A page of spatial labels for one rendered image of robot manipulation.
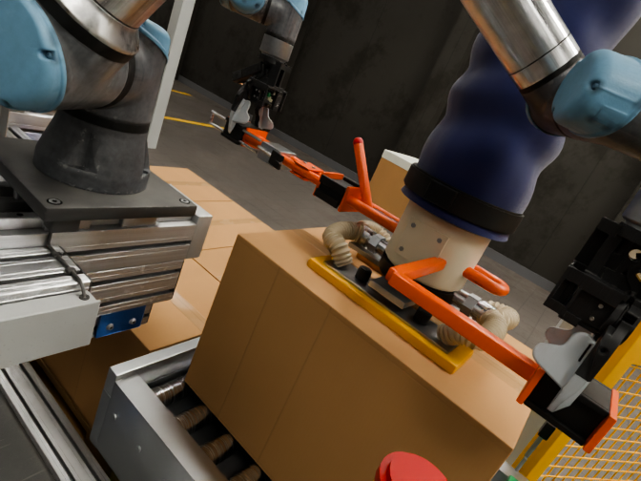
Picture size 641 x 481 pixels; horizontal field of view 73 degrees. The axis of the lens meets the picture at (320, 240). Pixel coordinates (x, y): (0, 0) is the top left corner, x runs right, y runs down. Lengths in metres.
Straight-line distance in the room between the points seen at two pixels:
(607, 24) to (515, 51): 0.26
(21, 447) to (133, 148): 0.93
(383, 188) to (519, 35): 2.36
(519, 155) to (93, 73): 0.60
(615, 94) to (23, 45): 0.53
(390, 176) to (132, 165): 2.33
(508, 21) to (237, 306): 0.68
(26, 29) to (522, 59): 0.51
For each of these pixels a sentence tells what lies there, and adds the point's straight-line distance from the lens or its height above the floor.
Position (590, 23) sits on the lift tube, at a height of 1.50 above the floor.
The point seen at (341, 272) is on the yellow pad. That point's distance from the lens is 0.84.
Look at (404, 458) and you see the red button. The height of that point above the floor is 1.04.
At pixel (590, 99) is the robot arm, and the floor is 1.36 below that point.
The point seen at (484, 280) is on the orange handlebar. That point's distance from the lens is 0.83.
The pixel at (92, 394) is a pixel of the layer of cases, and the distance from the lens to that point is 1.46.
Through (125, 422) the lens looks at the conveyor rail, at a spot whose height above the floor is 0.54.
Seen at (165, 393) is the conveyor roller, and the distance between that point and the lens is 1.07.
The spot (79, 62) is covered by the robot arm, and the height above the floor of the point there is 1.21.
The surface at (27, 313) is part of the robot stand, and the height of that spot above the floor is 0.95.
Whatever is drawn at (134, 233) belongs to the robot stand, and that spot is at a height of 0.97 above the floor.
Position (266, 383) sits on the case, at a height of 0.72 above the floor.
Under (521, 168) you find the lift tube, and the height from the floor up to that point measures 1.28.
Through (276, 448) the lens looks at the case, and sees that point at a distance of 0.95.
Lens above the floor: 1.29
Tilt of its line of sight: 20 degrees down
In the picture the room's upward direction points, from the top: 24 degrees clockwise
